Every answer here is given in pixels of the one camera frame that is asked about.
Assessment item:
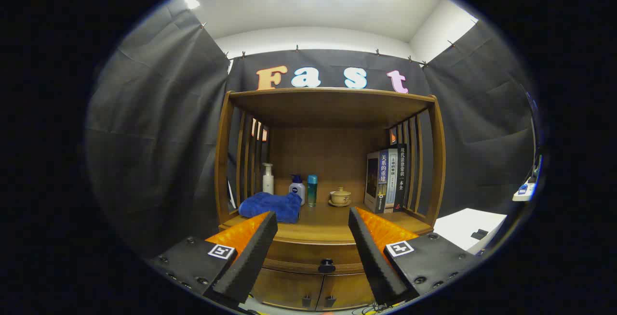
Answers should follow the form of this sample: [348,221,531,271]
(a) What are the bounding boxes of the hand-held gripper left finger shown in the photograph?
[147,211,279,306]

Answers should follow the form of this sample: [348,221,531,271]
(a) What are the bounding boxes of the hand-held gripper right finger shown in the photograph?
[348,206,483,306]

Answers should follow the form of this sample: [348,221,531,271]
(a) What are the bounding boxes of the wooden drawer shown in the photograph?
[260,244,367,275]

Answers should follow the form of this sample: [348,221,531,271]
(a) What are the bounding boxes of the wooden cabinet door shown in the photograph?
[252,268,324,312]
[316,273,376,312]

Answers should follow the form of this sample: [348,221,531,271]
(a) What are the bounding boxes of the wooden countertop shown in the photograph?
[219,202,433,246]

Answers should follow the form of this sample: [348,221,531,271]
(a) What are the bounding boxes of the wooden cabinet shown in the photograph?
[215,87,446,312]

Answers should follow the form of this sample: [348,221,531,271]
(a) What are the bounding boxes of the blue towel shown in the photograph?
[239,192,303,224]

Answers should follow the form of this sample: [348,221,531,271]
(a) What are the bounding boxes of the beige lidded teacup with saucer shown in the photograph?
[329,187,352,208]

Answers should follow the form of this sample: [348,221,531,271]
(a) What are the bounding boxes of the dark cover blue spine book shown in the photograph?
[365,150,389,214]

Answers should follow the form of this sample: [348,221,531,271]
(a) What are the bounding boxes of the white blue spine book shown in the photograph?
[386,148,399,212]

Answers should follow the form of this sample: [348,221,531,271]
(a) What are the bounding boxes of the cream pump bottle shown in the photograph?
[262,163,275,195]

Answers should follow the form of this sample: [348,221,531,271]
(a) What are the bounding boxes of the white bottle blue pump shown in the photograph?
[289,174,306,206]

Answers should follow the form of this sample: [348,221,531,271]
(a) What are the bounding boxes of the black spine book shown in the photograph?
[393,144,408,211]

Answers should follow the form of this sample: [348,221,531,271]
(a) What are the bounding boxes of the white box unit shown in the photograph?
[434,208,508,255]

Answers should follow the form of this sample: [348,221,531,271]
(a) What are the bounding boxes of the white power strip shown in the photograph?
[512,183,537,202]

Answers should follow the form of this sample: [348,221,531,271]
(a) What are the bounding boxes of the floor cables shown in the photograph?
[352,303,403,315]

